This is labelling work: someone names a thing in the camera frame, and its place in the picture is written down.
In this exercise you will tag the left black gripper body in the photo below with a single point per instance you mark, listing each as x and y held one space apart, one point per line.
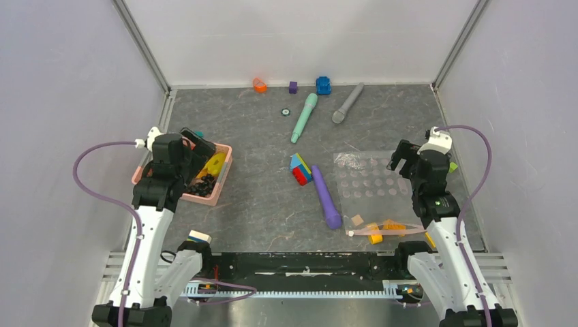
184 166

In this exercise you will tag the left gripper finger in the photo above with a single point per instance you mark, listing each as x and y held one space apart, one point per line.
201 153
198 141

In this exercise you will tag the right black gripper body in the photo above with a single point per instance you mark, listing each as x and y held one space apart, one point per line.
414 184

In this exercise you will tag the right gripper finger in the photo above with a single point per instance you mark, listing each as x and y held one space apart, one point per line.
409 166
403 151

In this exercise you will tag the yellow starfruit toy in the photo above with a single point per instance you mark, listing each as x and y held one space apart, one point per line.
214 166

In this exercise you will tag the clear zip top bag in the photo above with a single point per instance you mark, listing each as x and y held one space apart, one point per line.
367 188

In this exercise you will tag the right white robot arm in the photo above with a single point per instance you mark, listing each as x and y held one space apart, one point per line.
450 274

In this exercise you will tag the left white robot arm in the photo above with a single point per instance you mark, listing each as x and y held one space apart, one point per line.
140 297

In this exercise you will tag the lime green cube block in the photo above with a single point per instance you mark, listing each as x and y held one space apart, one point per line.
452 167

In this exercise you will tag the pink plastic basket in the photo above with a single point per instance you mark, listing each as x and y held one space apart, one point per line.
216 185

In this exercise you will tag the orange toy brick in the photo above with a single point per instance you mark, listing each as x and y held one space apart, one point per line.
390 225

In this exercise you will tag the yellow flat block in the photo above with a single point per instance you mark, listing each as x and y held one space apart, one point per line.
430 241

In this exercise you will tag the tan wooden cube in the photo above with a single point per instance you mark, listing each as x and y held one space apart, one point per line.
357 220

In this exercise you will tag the orange semicircle block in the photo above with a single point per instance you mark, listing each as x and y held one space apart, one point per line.
259 86

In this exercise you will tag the yellow toy brick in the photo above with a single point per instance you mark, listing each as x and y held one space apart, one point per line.
374 238

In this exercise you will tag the purple toy microphone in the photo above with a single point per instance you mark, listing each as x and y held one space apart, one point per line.
331 215

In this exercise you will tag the multicolour brick stack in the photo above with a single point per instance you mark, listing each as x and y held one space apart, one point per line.
300 170

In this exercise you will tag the purple cube block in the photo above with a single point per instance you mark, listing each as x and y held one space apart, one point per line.
293 87

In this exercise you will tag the blue toy car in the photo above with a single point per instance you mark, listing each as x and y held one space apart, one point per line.
323 85

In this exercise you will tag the mint green toy microphone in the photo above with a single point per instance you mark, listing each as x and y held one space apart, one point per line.
309 105

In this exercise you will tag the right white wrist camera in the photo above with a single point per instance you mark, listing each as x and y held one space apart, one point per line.
439 141

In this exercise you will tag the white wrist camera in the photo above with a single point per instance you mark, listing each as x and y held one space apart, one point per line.
148 142
439 141

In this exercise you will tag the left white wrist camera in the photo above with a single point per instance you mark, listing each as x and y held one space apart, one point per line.
148 142

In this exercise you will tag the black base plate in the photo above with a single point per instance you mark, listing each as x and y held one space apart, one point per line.
306 271

